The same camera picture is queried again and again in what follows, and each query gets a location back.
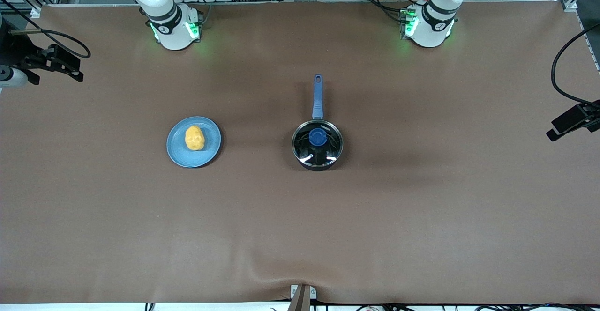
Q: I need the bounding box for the yellow potato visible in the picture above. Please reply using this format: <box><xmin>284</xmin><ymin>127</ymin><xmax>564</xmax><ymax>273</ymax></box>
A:
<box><xmin>185</xmin><ymin>125</ymin><xmax>206</xmax><ymax>152</ymax></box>

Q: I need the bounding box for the glass lid with blue knob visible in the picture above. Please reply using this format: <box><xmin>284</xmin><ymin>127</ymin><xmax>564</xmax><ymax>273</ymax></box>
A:
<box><xmin>292</xmin><ymin>120</ymin><xmax>343</xmax><ymax>167</ymax></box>

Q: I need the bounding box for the blue round plate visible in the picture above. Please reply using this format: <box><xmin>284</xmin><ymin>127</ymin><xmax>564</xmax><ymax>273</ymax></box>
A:
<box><xmin>166</xmin><ymin>116</ymin><xmax>222</xmax><ymax>169</ymax></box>

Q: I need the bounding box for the brown table mat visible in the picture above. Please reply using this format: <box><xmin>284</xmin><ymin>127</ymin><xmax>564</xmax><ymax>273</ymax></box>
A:
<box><xmin>0</xmin><ymin>0</ymin><xmax>600</xmax><ymax>305</ymax></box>

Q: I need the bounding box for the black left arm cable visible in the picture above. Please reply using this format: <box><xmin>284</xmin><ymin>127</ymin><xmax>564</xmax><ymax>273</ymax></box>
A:
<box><xmin>552</xmin><ymin>23</ymin><xmax>600</xmax><ymax>108</ymax></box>

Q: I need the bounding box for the black pot with blue handle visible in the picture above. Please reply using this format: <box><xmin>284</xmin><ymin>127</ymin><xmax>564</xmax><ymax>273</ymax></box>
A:
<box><xmin>291</xmin><ymin>74</ymin><xmax>344</xmax><ymax>172</ymax></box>

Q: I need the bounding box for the metal table edge bracket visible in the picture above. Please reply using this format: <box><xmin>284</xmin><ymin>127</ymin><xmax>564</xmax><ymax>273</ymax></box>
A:
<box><xmin>290</xmin><ymin>284</ymin><xmax>317</xmax><ymax>311</ymax></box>

